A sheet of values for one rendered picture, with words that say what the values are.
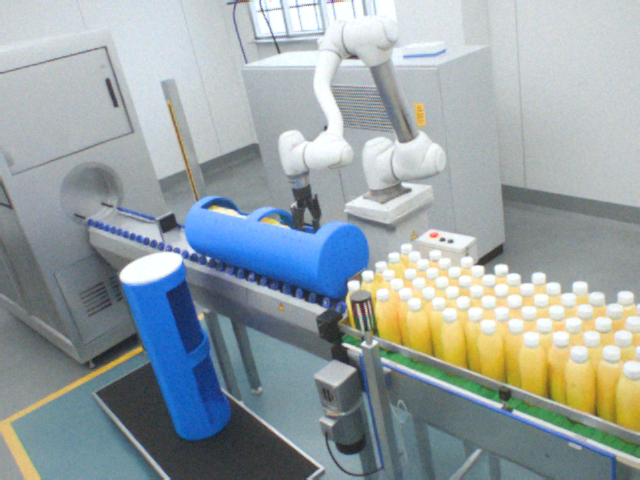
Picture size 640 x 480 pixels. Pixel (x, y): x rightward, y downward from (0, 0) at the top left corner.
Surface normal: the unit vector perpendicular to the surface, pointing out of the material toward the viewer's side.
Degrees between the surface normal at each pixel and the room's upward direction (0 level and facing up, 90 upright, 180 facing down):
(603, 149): 90
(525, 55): 90
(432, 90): 90
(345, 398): 90
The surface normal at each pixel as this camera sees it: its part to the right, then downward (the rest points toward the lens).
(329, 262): 0.70, 0.17
